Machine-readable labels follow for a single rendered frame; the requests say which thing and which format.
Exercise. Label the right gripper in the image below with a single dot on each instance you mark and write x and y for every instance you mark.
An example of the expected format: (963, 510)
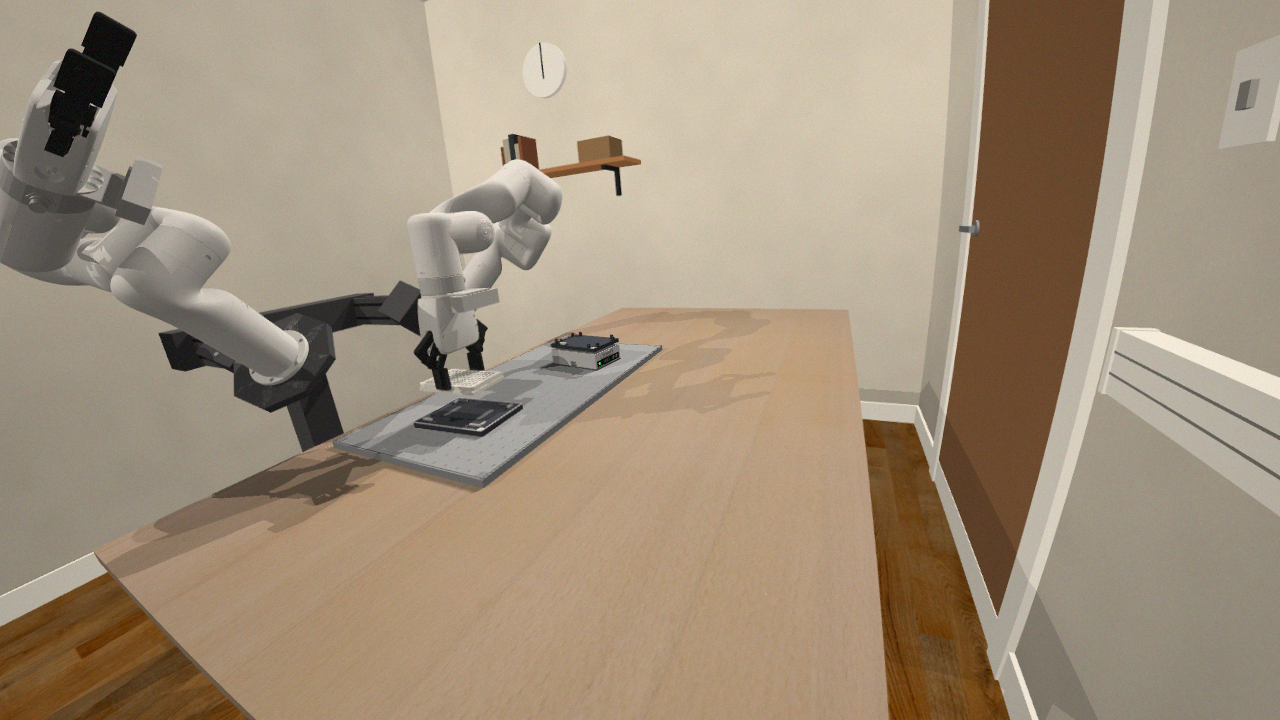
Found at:
(85, 80)

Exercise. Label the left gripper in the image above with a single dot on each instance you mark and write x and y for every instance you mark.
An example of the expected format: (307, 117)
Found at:
(439, 327)

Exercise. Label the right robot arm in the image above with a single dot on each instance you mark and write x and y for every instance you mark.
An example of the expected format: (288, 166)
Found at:
(162, 277)

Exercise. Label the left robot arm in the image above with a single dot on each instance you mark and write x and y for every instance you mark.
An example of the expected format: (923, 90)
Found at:
(438, 237)

